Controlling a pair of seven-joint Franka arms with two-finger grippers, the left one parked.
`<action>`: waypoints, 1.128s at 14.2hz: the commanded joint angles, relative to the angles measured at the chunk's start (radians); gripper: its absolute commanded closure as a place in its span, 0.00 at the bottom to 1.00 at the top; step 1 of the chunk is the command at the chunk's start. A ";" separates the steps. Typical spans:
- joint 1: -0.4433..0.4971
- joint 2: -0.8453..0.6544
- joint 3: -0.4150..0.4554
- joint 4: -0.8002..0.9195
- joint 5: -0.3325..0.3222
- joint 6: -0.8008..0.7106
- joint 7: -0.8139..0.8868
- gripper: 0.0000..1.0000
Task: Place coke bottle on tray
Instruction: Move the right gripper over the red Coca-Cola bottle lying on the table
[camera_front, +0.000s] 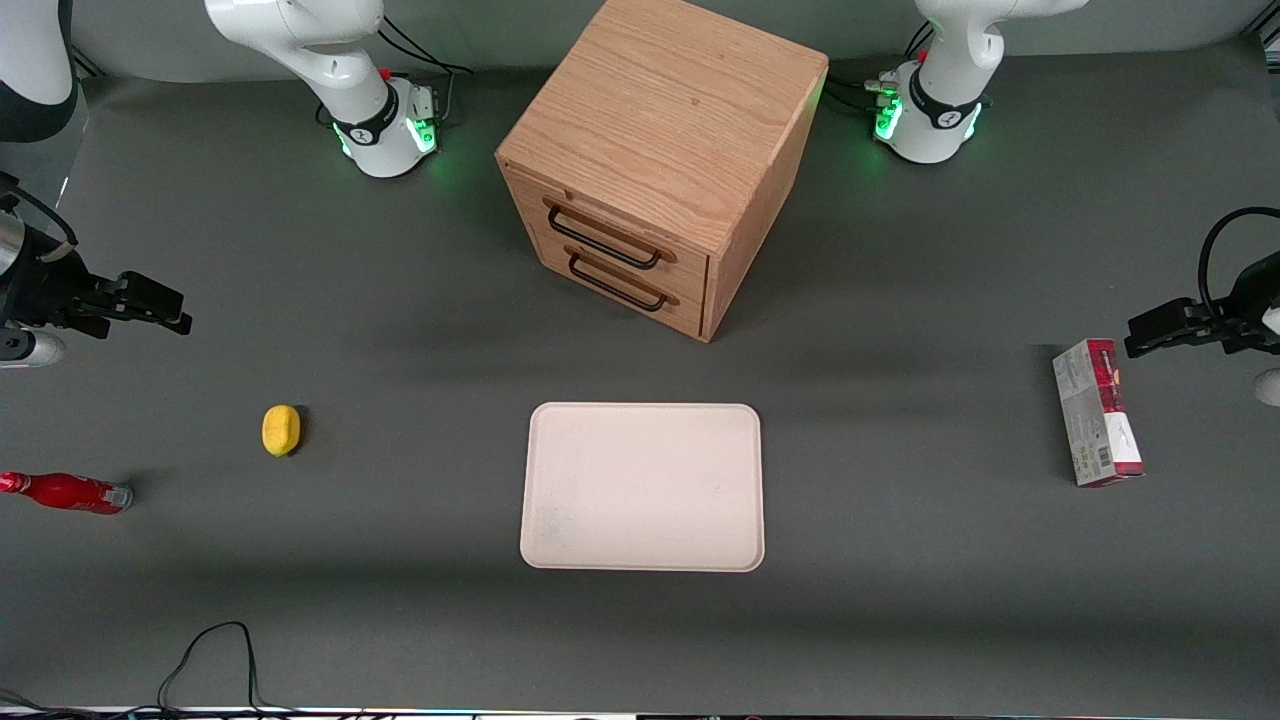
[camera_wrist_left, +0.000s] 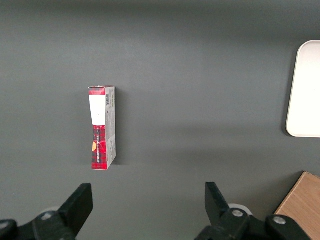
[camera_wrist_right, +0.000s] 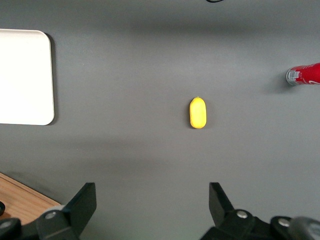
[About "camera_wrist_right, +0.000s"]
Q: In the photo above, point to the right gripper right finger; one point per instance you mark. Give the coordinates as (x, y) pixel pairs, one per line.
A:
(222, 212)

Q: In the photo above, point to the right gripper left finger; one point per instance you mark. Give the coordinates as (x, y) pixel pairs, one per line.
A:
(80, 207)

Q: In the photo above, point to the red can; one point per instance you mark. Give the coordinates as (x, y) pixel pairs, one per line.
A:
(307, 73)

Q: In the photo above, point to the cream rectangular tray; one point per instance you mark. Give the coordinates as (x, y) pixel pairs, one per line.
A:
(25, 75)

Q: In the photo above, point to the wooden two-drawer cabinet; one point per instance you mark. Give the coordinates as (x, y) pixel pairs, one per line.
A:
(22, 200)

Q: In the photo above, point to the yellow lemon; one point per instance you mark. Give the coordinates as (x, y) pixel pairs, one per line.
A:
(198, 113)

